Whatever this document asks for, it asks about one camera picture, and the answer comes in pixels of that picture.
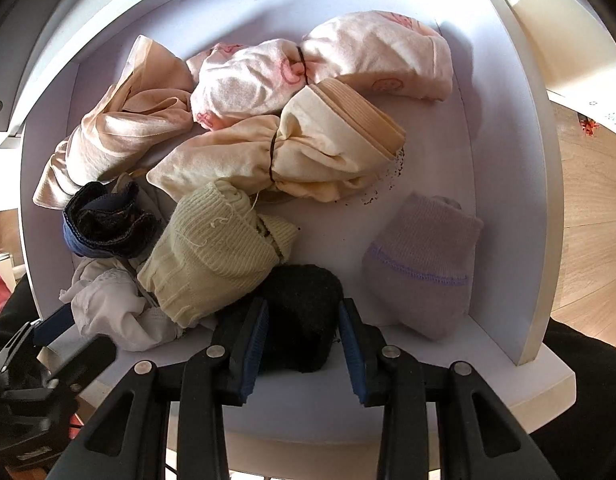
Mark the pink patterned cloth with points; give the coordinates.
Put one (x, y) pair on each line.
(0, 295)

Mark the peach satin cloth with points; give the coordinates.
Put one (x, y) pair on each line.
(138, 110)

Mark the cream cloth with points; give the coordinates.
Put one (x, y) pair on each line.
(318, 145)

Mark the small red object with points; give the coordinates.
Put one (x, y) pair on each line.
(588, 127)

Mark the cream knit sock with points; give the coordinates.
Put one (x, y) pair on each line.
(203, 260)

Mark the person's black pants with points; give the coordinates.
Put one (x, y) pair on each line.
(588, 410)

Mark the white lace cloth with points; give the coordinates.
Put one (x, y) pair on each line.
(108, 305)

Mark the cream cabinet panel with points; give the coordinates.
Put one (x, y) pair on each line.
(563, 35)

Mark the pink printed cloth bundle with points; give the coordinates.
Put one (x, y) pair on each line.
(363, 55)

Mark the black sock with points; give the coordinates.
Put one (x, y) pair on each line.
(298, 310)

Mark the white shelf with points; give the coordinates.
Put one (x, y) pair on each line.
(438, 160)

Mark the lavender sock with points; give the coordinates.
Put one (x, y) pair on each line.
(418, 260)

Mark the white printed sheet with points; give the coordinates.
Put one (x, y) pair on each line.
(598, 110)

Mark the navy sock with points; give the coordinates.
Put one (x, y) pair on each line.
(103, 220)

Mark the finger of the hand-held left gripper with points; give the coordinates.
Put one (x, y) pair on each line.
(55, 327)

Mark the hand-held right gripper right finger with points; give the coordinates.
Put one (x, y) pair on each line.
(350, 355)

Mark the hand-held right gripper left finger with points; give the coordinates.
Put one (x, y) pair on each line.
(253, 355)

